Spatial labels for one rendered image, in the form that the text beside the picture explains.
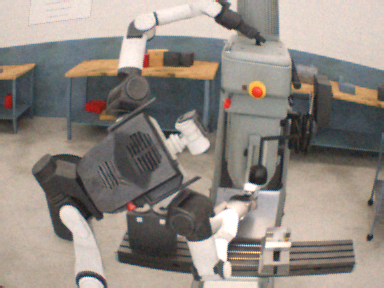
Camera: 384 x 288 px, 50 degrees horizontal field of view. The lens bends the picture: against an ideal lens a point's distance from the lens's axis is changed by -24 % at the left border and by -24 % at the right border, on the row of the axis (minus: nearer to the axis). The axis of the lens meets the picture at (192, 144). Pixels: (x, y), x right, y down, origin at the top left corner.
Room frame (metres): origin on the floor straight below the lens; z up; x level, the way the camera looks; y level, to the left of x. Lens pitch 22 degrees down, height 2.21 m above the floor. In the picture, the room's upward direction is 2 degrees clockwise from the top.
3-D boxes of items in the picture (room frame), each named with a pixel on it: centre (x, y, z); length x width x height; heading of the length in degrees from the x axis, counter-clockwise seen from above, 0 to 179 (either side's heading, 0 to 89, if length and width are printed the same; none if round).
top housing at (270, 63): (1.90, -0.24, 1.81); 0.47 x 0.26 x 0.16; 172
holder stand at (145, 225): (1.95, 0.16, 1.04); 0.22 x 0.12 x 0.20; 89
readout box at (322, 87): (2.14, -0.61, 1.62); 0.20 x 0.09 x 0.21; 172
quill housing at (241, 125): (1.89, -0.24, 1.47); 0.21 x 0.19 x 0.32; 82
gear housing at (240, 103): (1.92, -0.25, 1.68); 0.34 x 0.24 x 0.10; 172
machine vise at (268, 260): (1.83, -0.41, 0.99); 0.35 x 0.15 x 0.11; 174
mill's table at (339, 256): (1.87, -0.28, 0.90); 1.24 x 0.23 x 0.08; 82
